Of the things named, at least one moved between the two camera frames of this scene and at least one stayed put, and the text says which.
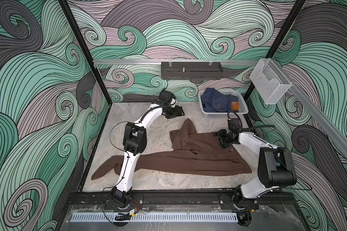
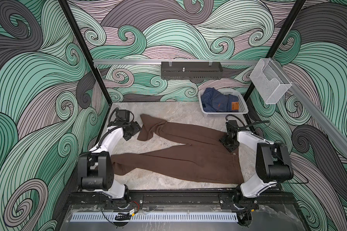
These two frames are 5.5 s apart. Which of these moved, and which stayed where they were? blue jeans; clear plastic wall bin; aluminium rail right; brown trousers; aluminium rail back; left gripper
Moved: left gripper; brown trousers
Stayed: aluminium rail back; aluminium rail right; clear plastic wall bin; blue jeans
